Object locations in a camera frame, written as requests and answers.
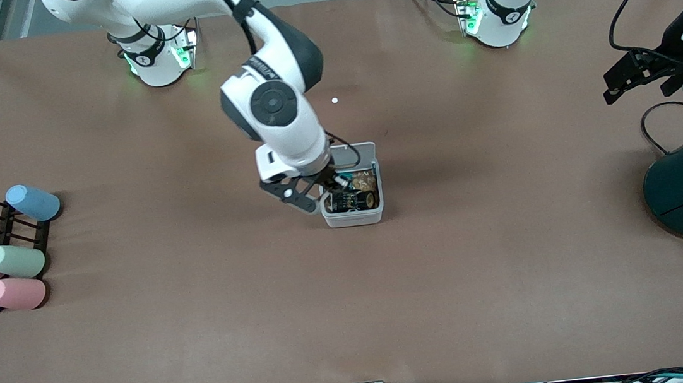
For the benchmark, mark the green plastic cup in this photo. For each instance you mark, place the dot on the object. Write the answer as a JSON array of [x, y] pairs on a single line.
[[14, 261]]

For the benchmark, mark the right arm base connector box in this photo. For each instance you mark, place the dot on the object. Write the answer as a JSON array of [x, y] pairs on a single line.
[[183, 54]]

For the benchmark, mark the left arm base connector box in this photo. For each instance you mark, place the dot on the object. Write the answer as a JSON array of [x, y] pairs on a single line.
[[467, 13]]

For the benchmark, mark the black peg cup rack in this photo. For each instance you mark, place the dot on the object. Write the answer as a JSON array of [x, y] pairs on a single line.
[[7, 228]]

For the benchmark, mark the small white lidded bin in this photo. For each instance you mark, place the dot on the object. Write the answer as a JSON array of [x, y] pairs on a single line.
[[357, 218]]

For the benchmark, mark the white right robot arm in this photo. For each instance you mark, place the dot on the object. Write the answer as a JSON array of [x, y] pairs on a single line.
[[284, 128]]

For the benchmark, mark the brown table cover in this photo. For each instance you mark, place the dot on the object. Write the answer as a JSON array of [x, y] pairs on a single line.
[[205, 345]]

